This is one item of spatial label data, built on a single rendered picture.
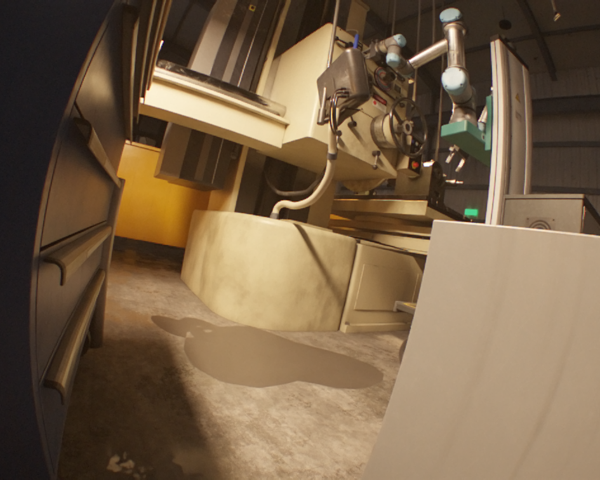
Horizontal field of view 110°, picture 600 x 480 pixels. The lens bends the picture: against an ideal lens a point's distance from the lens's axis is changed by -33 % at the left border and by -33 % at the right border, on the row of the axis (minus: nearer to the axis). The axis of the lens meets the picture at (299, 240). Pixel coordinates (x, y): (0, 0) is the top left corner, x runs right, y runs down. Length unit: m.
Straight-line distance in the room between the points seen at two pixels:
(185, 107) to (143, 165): 2.13
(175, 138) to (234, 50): 0.80
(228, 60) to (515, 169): 1.94
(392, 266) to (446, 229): 1.90
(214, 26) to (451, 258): 2.31
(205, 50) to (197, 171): 0.88
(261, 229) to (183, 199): 2.28
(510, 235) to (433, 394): 0.19
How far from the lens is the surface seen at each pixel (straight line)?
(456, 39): 1.68
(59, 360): 0.44
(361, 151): 1.93
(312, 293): 1.80
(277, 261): 1.67
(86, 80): 0.35
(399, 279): 2.34
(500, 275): 0.33
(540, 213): 1.22
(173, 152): 2.08
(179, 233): 3.86
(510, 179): 1.56
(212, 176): 2.12
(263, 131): 1.88
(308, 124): 1.75
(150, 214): 3.79
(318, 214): 2.52
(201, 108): 1.77
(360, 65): 1.26
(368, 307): 2.15
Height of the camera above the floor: 0.50
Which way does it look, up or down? level
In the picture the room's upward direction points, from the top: 12 degrees clockwise
